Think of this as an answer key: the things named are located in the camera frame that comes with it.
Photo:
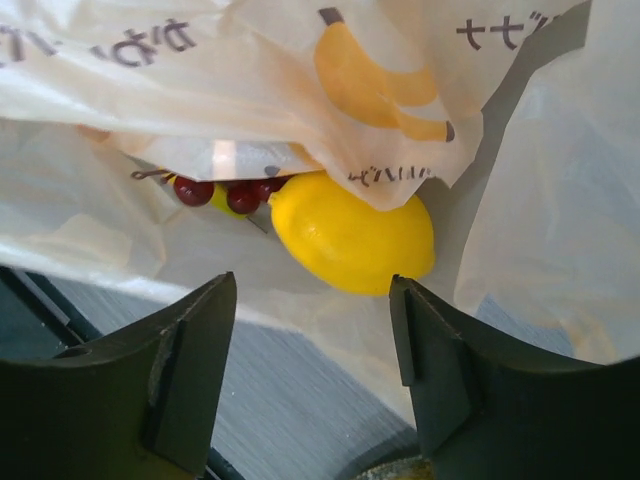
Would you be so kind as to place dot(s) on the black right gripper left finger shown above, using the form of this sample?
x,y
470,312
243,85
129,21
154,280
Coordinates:
x,y
138,403

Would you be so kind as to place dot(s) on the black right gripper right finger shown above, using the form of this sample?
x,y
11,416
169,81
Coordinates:
x,y
490,406

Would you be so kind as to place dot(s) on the yellow fake lemon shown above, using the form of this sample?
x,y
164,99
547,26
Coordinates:
x,y
347,243

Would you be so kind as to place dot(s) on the dark red fake grapes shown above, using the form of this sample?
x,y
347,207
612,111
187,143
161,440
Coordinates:
x,y
236,198

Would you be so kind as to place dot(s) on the speckled ceramic plate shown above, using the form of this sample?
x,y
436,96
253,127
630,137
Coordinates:
x,y
412,468

